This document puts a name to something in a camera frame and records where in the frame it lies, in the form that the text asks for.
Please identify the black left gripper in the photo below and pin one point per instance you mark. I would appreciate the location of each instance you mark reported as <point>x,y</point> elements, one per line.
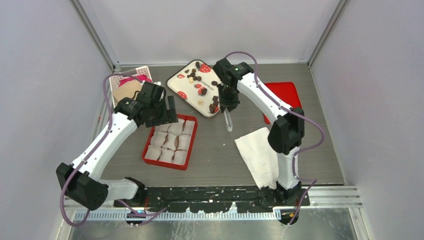
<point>169,116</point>

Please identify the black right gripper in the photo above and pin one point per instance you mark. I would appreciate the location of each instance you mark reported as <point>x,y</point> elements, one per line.
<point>231,104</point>

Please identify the metal tongs with grey handle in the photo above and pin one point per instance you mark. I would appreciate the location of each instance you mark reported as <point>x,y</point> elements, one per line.
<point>228,120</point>

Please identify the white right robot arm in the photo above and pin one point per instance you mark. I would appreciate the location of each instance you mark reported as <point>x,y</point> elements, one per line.
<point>287,123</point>

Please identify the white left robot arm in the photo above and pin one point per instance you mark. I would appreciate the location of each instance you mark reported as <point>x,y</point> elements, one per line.
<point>81,180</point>

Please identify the red chocolate box tray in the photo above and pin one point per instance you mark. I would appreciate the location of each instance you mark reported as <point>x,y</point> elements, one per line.
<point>170,145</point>

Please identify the tan paper bag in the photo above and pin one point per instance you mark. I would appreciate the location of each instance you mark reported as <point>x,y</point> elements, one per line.
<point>126,90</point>

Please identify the pink tissue paper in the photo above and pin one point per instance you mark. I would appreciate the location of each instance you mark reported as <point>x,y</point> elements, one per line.
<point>142,78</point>

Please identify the strawberry print tray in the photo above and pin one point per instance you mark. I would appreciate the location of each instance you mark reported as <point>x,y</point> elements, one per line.
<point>197,84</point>

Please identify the white plastic basket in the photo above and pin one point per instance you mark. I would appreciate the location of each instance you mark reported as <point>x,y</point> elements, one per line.
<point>114,80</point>

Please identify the red box lid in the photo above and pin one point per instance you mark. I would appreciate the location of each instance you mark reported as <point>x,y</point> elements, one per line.
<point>286,91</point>

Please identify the white folded cloth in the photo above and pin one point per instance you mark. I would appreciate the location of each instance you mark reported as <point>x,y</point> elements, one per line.
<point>261,160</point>

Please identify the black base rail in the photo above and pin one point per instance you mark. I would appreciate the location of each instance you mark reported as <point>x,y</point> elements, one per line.
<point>213,199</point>

